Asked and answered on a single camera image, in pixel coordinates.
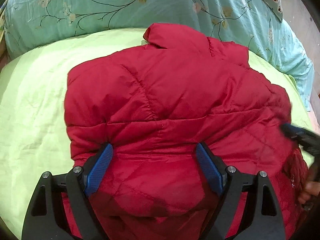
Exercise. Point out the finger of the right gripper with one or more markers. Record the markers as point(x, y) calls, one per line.
point(304, 137)

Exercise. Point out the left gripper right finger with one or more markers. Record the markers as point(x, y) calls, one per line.
point(261, 218)

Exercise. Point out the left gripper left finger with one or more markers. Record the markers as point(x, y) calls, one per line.
point(46, 216)

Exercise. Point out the red puffer jacket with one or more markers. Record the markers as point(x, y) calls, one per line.
point(154, 103)

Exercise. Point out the person's right hand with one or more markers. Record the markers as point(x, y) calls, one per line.
point(311, 187)

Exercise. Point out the light green bed sheet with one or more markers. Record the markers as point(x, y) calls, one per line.
point(33, 130)

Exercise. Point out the teal floral quilt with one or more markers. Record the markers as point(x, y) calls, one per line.
point(27, 24)

